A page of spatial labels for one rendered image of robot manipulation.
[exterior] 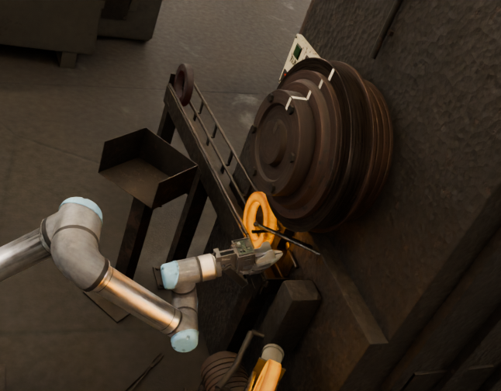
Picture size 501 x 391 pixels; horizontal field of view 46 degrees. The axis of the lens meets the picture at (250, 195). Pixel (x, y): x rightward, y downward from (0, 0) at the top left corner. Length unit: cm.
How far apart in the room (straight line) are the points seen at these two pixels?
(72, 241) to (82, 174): 162
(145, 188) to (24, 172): 107
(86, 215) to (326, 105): 67
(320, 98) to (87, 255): 69
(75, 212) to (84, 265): 16
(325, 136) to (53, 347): 136
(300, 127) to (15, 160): 196
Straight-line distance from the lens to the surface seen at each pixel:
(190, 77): 261
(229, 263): 173
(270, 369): 145
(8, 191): 295
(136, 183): 213
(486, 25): 137
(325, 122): 146
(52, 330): 240
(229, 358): 177
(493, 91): 132
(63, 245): 152
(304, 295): 164
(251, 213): 194
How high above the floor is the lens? 187
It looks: 34 degrees down
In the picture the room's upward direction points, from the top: 22 degrees clockwise
